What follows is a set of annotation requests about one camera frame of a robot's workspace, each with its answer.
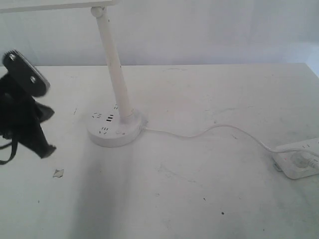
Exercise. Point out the white plug in strip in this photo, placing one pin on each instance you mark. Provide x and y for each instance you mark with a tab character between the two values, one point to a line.
304	159

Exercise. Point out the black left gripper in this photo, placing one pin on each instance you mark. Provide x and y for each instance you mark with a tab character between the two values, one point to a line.
20	114

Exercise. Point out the white desk lamp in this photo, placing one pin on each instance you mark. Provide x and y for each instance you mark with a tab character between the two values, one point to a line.
122	124

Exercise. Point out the white power strip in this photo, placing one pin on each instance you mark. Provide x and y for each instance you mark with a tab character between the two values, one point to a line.
288	168

